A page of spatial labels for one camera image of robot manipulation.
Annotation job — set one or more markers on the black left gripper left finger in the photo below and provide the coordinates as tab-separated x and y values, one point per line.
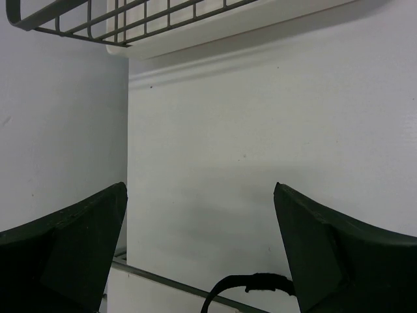
61	262

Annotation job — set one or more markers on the cream drain tray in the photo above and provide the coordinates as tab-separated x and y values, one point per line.
163	27

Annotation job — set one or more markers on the dark wire dish rack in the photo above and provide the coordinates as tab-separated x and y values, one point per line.
73	19

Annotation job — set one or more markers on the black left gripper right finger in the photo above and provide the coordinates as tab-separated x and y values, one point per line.
341	264

